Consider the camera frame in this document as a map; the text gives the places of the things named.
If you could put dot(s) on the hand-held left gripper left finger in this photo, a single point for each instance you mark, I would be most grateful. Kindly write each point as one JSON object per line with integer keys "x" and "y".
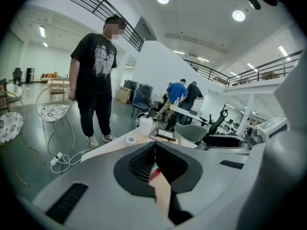
{"x": 105, "y": 195}

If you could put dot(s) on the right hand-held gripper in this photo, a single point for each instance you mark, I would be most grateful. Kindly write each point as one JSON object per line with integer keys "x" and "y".
{"x": 290, "y": 97}

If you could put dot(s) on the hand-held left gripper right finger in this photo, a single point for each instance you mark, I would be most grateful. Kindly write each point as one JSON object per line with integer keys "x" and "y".
{"x": 206, "y": 188}

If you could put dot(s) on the black office chair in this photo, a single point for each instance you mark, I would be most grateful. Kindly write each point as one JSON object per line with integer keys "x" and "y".
{"x": 223, "y": 140}

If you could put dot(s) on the grey shell chair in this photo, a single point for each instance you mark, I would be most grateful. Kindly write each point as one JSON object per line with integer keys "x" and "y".
{"x": 192, "y": 133}

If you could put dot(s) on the white power strip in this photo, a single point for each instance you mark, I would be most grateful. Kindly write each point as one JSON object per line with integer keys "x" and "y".
{"x": 56, "y": 159}

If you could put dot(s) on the tape roll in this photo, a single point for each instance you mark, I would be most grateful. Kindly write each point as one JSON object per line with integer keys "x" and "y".
{"x": 131, "y": 140}

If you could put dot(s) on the white paper roll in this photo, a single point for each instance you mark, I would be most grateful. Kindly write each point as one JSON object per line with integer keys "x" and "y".
{"x": 145, "y": 126}

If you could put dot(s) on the floral seat cushion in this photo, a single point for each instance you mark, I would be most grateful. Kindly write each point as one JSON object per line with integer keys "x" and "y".
{"x": 10, "y": 128}
{"x": 54, "y": 112}

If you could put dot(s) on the blue chair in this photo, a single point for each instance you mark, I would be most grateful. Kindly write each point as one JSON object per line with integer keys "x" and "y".
{"x": 140, "y": 102}

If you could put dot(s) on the cardboard box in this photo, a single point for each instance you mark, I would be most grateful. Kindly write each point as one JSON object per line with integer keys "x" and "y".
{"x": 123, "y": 95}

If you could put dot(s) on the black stair railing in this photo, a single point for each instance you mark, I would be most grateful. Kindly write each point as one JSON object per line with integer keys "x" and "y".
{"x": 105, "y": 3}

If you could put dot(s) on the black picture frame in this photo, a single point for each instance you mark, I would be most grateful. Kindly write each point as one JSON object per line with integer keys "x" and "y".
{"x": 165, "y": 135}

